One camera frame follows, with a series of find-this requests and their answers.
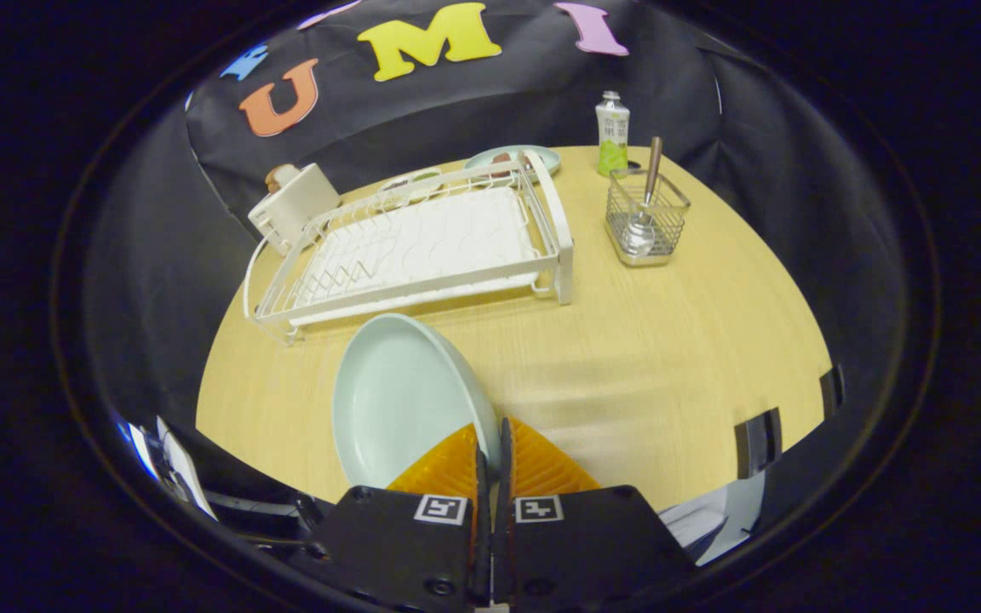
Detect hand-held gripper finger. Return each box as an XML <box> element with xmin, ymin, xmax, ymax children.
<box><xmin>491</xmin><ymin>415</ymin><xmax>700</xmax><ymax>613</ymax></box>
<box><xmin>307</xmin><ymin>423</ymin><xmax>492</xmax><ymax>613</ymax></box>

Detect white wire dish rack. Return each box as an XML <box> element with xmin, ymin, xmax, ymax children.
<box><xmin>243</xmin><ymin>150</ymin><xmax>576</xmax><ymax>345</ymax></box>

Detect metal wire basket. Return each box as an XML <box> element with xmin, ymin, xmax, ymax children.
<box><xmin>605</xmin><ymin>168</ymin><xmax>691</xmax><ymax>268</ymax></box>

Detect wooden handled metal spoon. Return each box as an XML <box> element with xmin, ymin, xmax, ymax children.
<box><xmin>622</xmin><ymin>136</ymin><xmax>664</xmax><ymax>256</ymax></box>

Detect white divided condiment dish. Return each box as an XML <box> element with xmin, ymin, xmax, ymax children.
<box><xmin>380</xmin><ymin>168</ymin><xmax>445</xmax><ymax>201</ymax></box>

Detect pale green plate with sausages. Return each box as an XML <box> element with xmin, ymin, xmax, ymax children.
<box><xmin>464</xmin><ymin>145</ymin><xmax>562</xmax><ymax>181</ymax></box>

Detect white papers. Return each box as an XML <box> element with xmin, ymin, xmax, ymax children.
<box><xmin>659</xmin><ymin>471</ymin><xmax>766</xmax><ymax>567</ymax></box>

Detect black table clamp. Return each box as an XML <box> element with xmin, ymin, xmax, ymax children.
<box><xmin>820</xmin><ymin>364</ymin><xmax>846</xmax><ymax>418</ymax></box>
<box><xmin>733</xmin><ymin>408</ymin><xmax>783</xmax><ymax>479</ymax></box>

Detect white sheet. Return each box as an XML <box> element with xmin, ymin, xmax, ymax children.
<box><xmin>154</xmin><ymin>415</ymin><xmax>219</xmax><ymax>520</ymax></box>

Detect white toaster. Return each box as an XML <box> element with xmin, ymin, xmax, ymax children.
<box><xmin>248</xmin><ymin>163</ymin><xmax>342</xmax><ymax>256</ymax></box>

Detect green label drink bottle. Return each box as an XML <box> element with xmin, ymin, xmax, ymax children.
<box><xmin>594</xmin><ymin>91</ymin><xmax>631</xmax><ymax>178</ymax></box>

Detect black backdrop cloth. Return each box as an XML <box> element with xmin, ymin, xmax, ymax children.
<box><xmin>86</xmin><ymin>0</ymin><xmax>909</xmax><ymax>427</ymax></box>

